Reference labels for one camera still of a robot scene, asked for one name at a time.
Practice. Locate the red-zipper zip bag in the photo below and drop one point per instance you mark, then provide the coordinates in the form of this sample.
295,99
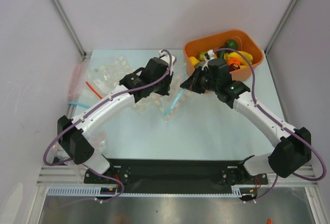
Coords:
94,78

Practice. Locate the dark green lime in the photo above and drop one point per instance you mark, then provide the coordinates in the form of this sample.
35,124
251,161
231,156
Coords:
232,44

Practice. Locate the right aluminium frame post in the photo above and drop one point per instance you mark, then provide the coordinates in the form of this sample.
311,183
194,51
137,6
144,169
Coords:
284,19

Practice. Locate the front aluminium rail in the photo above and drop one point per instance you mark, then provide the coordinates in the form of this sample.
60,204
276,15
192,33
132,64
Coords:
61,175

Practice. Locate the pink-dotted clear bag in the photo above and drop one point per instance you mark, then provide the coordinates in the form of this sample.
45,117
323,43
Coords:
99,141

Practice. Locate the aluminium frame post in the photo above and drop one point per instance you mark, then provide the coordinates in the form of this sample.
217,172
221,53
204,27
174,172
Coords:
58,7
284,19

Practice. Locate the dark red apple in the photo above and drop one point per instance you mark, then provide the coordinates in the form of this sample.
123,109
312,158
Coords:
234,67

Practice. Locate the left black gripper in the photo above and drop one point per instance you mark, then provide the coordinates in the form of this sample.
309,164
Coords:
164,90

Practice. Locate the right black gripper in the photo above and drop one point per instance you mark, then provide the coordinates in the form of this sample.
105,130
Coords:
197,83

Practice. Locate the netted green melon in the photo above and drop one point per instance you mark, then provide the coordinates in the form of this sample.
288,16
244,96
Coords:
199,64

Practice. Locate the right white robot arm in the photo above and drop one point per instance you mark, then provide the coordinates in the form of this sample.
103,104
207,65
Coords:
290,144

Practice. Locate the clear blue-zipper zip bag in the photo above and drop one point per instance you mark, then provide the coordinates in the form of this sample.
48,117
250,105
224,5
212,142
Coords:
168,105

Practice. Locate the white slotted cable duct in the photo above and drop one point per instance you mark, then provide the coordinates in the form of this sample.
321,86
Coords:
99,191

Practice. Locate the yellow green mango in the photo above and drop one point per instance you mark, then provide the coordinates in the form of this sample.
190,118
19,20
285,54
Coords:
201,55

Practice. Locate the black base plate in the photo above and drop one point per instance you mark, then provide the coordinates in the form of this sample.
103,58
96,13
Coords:
194,177

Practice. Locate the yellow banana bunch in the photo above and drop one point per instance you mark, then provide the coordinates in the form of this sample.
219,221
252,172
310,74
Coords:
244,57

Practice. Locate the left aluminium frame post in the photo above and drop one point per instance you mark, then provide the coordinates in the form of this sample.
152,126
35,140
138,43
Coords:
58,7

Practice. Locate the clear dotted zip bag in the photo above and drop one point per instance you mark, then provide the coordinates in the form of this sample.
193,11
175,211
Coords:
146,103

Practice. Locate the yellow bell pepper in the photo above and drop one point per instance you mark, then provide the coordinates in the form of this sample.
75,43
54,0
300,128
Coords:
193,60

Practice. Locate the orange plastic basket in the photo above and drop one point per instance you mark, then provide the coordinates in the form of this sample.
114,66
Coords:
215,47

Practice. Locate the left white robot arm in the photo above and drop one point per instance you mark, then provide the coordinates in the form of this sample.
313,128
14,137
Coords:
75,133

